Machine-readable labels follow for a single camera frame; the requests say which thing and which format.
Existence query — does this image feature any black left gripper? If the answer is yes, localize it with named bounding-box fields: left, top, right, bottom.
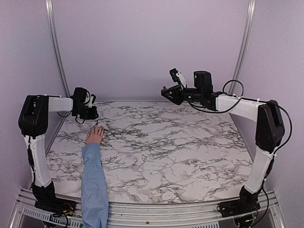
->
left=74, top=104, right=97, bottom=120

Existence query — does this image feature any front aluminium rail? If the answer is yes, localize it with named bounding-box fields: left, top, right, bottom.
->
left=8, top=189, right=286, bottom=228

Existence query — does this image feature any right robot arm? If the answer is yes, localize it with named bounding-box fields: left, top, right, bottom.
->
left=161, top=68, right=285, bottom=218

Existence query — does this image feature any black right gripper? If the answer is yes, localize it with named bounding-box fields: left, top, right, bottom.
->
left=162, top=84, right=203, bottom=105

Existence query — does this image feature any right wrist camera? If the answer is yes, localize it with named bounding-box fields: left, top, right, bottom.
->
left=169, top=68, right=187, bottom=88

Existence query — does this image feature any aluminium frame post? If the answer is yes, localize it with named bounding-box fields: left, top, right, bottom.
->
left=233, top=0, right=256, bottom=80
left=45, top=0, right=70, bottom=97

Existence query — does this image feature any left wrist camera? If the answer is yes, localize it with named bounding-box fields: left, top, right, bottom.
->
left=84, top=94, right=96, bottom=108

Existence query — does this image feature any right aluminium frame post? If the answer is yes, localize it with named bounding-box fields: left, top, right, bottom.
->
left=233, top=0, right=256, bottom=80

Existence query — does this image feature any blue sleeved forearm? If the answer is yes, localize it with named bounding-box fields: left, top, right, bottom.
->
left=81, top=142, right=109, bottom=228

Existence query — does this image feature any left aluminium frame post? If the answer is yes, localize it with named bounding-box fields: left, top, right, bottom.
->
left=45, top=0, right=70, bottom=97

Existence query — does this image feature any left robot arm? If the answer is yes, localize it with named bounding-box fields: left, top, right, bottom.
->
left=18, top=87, right=99, bottom=213

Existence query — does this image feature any mannequin hand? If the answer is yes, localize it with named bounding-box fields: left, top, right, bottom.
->
left=86, top=125, right=104, bottom=145

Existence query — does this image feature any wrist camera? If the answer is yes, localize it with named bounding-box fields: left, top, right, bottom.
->
left=84, top=94, right=96, bottom=108
left=169, top=68, right=187, bottom=88

